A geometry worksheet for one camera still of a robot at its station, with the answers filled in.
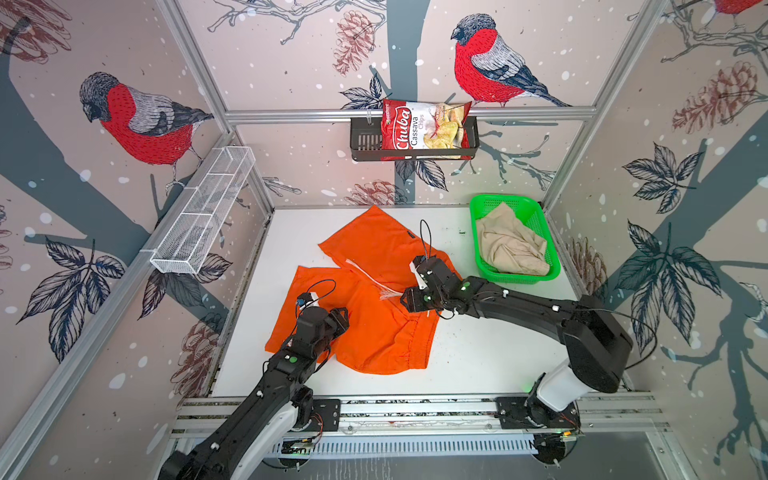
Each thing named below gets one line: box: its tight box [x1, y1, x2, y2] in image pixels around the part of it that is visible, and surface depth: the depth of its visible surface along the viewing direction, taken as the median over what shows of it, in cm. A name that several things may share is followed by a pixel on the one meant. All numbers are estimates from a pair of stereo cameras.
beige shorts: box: [477, 202, 550, 276], surface depth 100 cm
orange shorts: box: [264, 205, 462, 374], surface depth 92 cm
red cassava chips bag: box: [380, 99, 472, 161], surface depth 90 cm
